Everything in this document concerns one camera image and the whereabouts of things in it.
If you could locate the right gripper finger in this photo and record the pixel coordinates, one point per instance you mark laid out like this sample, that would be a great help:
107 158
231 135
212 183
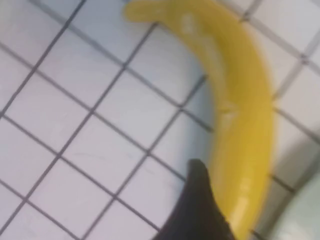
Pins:
200 212

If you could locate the yellow plastic banana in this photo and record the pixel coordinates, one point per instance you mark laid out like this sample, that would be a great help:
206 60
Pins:
240 100

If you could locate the pale green plastic plate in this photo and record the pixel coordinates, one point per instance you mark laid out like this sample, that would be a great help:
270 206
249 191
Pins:
300 220

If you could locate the white black-grid tablecloth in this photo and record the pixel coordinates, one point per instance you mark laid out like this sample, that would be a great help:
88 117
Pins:
75 125

